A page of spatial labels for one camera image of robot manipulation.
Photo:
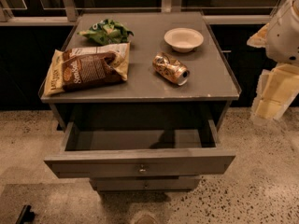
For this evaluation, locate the grey drawer cabinet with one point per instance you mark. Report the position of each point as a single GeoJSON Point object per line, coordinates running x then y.
{"type": "Point", "coordinates": [147, 99]}

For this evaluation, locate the grey bottom drawer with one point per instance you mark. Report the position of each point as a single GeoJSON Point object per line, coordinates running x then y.
{"type": "Point", "coordinates": [158, 183]}

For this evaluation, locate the grey drawer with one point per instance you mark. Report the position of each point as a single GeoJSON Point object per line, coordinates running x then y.
{"type": "Point", "coordinates": [158, 183]}
{"type": "Point", "coordinates": [102, 151]}

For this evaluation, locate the green crumpled chip bag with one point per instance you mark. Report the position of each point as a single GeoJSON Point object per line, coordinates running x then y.
{"type": "Point", "coordinates": [107, 32]}

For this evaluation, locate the white ceramic bowl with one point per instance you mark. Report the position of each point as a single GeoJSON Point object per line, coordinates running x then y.
{"type": "Point", "coordinates": [183, 40]}

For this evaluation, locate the round robot base foot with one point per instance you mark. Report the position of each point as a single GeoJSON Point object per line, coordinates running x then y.
{"type": "Point", "coordinates": [144, 218]}

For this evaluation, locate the grey top drawer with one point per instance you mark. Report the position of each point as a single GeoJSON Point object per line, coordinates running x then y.
{"type": "Point", "coordinates": [102, 151]}

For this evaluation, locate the crushed orange soda can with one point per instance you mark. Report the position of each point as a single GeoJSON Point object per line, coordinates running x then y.
{"type": "Point", "coordinates": [171, 68]}

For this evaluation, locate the brown sea salt chip bag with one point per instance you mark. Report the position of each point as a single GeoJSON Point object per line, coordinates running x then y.
{"type": "Point", "coordinates": [85, 68]}

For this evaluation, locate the metal railing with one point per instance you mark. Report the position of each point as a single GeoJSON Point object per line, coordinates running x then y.
{"type": "Point", "coordinates": [63, 12]}

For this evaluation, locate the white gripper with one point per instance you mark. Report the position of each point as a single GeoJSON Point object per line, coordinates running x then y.
{"type": "Point", "coordinates": [284, 36]}

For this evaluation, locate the black object on floor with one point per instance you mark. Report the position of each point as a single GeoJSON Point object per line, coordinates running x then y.
{"type": "Point", "coordinates": [26, 215]}

